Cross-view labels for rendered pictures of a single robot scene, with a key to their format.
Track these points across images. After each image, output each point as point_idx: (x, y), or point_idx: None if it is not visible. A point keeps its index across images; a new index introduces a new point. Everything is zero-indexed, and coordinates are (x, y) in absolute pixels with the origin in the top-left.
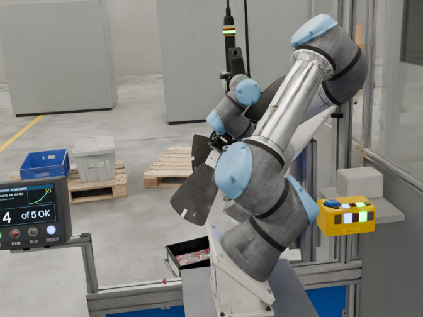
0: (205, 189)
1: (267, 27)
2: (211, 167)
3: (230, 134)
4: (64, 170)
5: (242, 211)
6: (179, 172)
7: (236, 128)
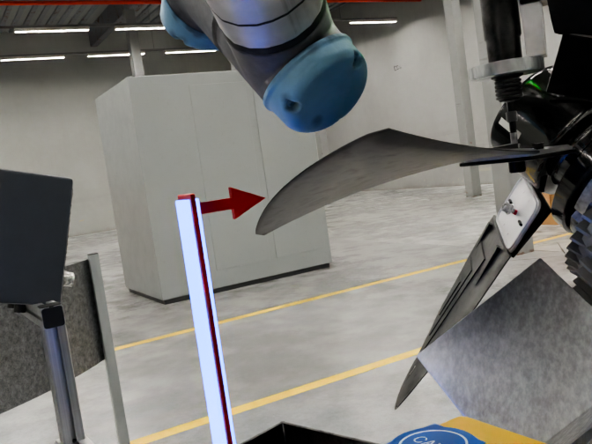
0: (458, 300)
1: None
2: (494, 232)
3: (532, 109)
4: None
5: (445, 393)
6: None
7: (196, 10)
